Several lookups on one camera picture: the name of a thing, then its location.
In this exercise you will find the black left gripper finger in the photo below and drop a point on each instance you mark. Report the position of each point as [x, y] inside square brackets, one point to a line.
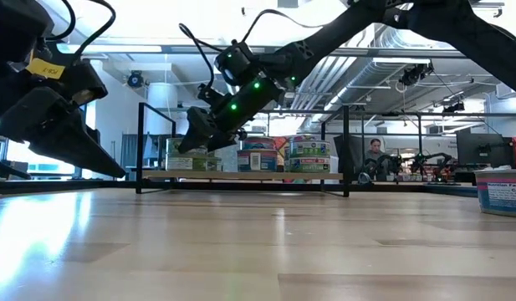
[57, 125]

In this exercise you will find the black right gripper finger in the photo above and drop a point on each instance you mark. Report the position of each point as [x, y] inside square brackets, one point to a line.
[220, 141]
[197, 129]

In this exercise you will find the black background robot arm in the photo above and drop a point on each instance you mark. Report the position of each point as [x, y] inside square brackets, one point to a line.
[433, 161]
[385, 163]

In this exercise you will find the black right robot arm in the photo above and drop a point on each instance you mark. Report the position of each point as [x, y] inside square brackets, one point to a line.
[450, 21]

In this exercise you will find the wooden shelf with black legs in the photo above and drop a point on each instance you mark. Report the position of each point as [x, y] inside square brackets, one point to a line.
[241, 175]

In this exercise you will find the yellow tape tag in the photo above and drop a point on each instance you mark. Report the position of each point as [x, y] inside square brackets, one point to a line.
[44, 68]

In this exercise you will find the person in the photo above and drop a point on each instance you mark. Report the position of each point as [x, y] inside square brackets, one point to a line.
[374, 154]

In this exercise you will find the black ceiling-mounted device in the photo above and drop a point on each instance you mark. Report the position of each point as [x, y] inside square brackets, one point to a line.
[454, 107]
[415, 74]

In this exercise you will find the black computer monitor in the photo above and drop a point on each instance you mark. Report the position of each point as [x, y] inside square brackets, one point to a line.
[485, 150]

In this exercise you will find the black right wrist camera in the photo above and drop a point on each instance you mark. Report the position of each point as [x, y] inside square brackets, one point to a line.
[236, 62]

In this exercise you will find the black aluminium table frame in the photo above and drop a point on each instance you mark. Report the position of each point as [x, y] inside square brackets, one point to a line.
[73, 184]

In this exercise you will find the black overhead camera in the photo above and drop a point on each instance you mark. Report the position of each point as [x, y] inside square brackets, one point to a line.
[135, 79]

